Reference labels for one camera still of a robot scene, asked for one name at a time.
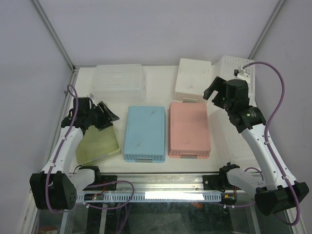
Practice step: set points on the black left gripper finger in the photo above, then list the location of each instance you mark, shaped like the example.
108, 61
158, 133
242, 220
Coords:
104, 122
109, 115

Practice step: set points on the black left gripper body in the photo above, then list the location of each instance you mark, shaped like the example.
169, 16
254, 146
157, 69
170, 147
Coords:
97, 116

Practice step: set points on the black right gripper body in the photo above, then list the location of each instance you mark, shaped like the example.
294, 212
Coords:
226, 104

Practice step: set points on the translucent white shallow basket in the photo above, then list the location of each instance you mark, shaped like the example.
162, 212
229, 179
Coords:
124, 82

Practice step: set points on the cream white small basket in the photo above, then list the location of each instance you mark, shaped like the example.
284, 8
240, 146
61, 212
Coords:
192, 80

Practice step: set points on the light blue plastic basket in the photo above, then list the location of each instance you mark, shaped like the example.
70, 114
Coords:
145, 135

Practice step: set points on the pink plastic basket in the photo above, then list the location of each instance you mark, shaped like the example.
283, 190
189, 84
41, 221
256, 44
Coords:
188, 131

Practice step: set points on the large white perforated basket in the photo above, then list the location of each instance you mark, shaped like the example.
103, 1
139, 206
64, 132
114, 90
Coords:
225, 67

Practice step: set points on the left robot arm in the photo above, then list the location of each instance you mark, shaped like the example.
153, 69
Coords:
52, 188

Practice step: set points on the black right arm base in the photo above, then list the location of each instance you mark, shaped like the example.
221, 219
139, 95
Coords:
220, 181

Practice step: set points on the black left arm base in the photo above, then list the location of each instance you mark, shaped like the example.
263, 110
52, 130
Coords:
97, 185

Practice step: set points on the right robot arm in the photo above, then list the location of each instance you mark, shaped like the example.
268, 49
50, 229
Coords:
279, 190

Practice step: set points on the yellow green plastic basket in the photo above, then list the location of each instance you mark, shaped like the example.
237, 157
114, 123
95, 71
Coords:
97, 145

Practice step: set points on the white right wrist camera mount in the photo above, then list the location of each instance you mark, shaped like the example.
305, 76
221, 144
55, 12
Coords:
241, 74

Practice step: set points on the white slotted cable duct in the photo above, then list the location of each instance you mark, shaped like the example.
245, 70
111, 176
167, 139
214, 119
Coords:
149, 197

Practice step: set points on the aluminium front rail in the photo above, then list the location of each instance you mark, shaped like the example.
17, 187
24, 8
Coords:
177, 182

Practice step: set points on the left aluminium corner post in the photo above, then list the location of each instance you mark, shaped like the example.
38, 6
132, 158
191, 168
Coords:
53, 34

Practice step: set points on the aluminium corner post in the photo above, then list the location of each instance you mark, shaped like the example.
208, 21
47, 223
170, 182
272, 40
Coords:
53, 34
267, 27

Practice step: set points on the right aluminium corner post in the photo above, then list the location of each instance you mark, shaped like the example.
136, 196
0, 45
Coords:
267, 27

